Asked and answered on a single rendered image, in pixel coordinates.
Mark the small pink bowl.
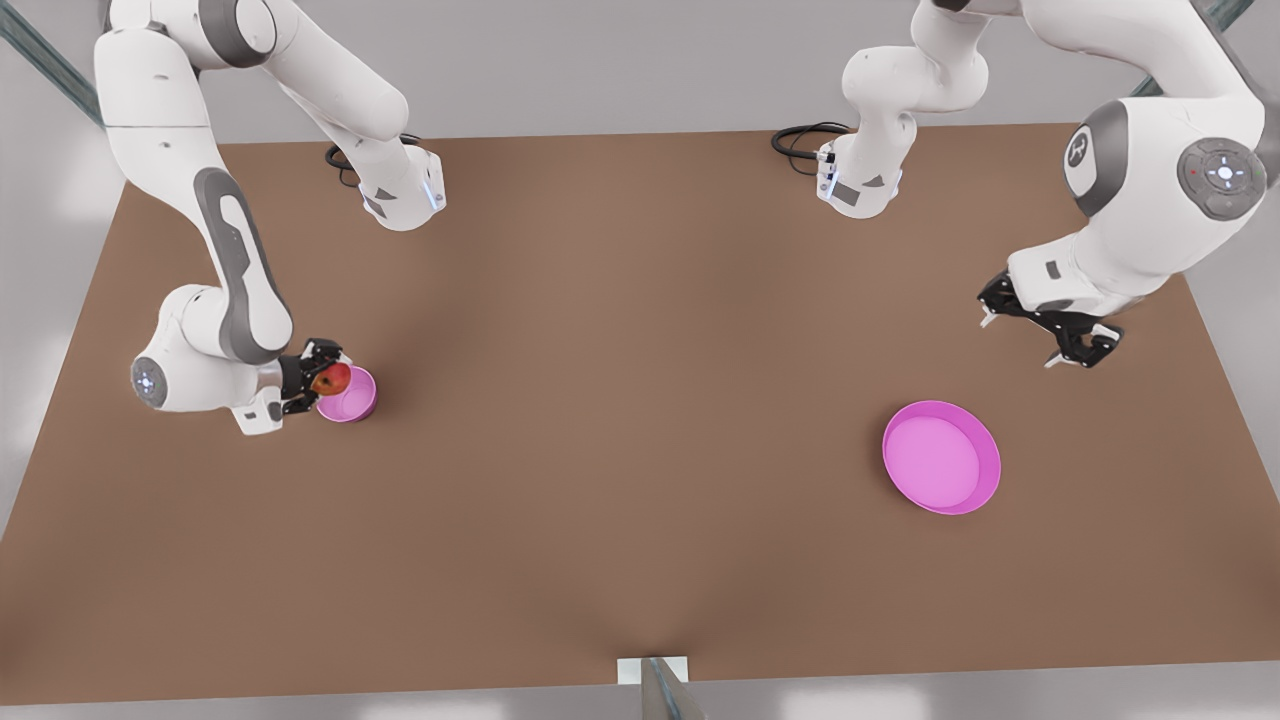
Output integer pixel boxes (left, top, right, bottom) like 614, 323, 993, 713
316, 366, 378, 424

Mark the pink round plate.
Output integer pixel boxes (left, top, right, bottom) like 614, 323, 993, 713
882, 400, 1002, 517

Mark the black cable loop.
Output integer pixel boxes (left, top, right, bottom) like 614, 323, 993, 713
324, 133, 424, 189
771, 121, 853, 178

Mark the pale post foot plate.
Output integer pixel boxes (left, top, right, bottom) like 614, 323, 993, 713
617, 656, 690, 687

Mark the silver frame post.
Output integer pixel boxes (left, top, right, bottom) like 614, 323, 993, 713
0, 15, 107, 129
1130, 0, 1259, 98
640, 657, 707, 720

